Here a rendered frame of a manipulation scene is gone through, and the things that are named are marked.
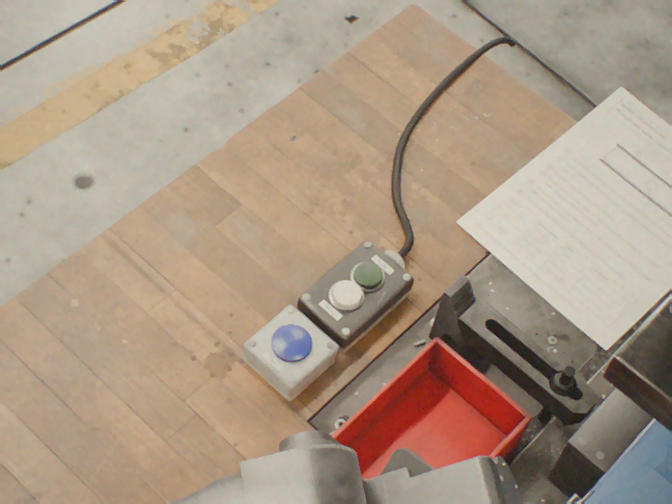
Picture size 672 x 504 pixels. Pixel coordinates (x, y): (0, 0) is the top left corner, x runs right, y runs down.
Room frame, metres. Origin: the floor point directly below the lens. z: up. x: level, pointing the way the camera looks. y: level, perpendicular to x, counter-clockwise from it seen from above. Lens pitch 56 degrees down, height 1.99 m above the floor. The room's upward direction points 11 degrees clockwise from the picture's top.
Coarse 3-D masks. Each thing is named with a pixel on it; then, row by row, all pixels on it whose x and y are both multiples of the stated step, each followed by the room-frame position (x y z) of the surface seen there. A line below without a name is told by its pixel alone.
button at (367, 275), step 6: (360, 264) 0.69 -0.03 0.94; (366, 264) 0.69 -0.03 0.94; (372, 264) 0.69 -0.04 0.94; (360, 270) 0.69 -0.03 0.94; (366, 270) 0.69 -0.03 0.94; (372, 270) 0.69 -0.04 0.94; (378, 270) 0.69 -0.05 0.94; (354, 276) 0.68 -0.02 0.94; (360, 276) 0.68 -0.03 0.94; (366, 276) 0.68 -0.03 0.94; (372, 276) 0.68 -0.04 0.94; (378, 276) 0.68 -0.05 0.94; (360, 282) 0.67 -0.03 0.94; (366, 282) 0.67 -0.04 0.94; (372, 282) 0.67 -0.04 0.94; (378, 282) 0.68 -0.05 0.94; (366, 288) 0.67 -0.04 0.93; (372, 288) 0.67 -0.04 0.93
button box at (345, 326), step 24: (480, 48) 1.05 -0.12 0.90; (456, 72) 1.00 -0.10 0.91; (432, 96) 0.96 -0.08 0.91; (408, 240) 0.75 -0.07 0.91; (384, 264) 0.70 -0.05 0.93; (312, 288) 0.66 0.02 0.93; (360, 288) 0.67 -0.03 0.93; (384, 288) 0.67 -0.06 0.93; (408, 288) 0.69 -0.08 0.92; (312, 312) 0.63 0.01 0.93; (336, 312) 0.64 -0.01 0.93; (360, 312) 0.64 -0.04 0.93; (384, 312) 0.66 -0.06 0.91; (336, 336) 0.61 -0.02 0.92; (360, 336) 0.63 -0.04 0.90
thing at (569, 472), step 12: (564, 456) 0.51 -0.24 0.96; (576, 456) 0.51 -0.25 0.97; (552, 468) 0.52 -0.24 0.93; (564, 468) 0.51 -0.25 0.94; (576, 468) 0.50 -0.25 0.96; (588, 468) 0.50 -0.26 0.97; (552, 480) 0.51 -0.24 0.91; (564, 480) 0.51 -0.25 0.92; (576, 480) 0.50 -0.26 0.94; (588, 480) 0.50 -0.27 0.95; (564, 492) 0.50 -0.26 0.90; (576, 492) 0.50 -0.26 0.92
